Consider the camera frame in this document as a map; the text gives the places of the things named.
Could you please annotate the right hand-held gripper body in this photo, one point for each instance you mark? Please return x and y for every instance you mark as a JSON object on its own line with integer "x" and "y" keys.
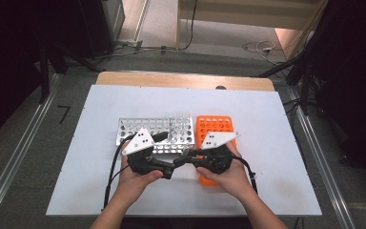
{"x": 217, "y": 140}

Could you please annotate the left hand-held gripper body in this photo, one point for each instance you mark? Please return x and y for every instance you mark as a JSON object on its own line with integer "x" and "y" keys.
{"x": 141, "y": 143}

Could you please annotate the orange plastic test tube rack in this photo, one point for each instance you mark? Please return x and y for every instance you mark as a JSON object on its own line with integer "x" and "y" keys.
{"x": 214, "y": 125}

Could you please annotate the silver metal test tube rack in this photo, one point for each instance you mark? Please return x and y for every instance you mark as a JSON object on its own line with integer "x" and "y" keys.
{"x": 130, "y": 127}

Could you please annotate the clear test tube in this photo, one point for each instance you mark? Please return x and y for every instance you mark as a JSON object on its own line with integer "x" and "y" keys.
{"x": 175, "y": 117}
{"x": 181, "y": 117}
{"x": 188, "y": 117}
{"x": 169, "y": 117}

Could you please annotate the person's left hand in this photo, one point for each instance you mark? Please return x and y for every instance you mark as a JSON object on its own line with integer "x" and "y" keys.
{"x": 136, "y": 184}

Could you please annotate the person's right hand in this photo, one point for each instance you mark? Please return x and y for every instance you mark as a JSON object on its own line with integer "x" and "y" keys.
{"x": 232, "y": 181}

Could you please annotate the white board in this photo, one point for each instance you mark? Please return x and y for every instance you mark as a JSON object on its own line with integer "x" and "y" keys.
{"x": 171, "y": 101}

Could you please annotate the wooden table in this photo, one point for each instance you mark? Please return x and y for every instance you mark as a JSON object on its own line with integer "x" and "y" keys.
{"x": 184, "y": 80}

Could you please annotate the grey power strip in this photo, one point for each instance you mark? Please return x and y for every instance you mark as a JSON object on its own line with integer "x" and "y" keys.
{"x": 128, "y": 43}

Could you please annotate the black metal stand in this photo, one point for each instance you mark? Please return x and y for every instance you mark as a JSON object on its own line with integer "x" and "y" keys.
{"x": 44, "y": 73}
{"x": 305, "y": 82}

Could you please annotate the dark cabinet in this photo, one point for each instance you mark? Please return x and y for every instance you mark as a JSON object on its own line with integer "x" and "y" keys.
{"x": 98, "y": 25}

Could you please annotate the light wooden furniture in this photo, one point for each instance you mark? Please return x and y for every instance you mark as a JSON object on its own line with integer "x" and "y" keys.
{"x": 251, "y": 12}

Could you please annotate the dark curtain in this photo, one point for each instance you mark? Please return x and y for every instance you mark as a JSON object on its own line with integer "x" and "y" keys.
{"x": 6, "y": 63}
{"x": 355, "y": 79}

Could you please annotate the metal floor rail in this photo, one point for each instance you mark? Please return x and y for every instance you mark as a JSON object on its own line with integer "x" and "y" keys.
{"x": 16, "y": 152}
{"x": 327, "y": 178}

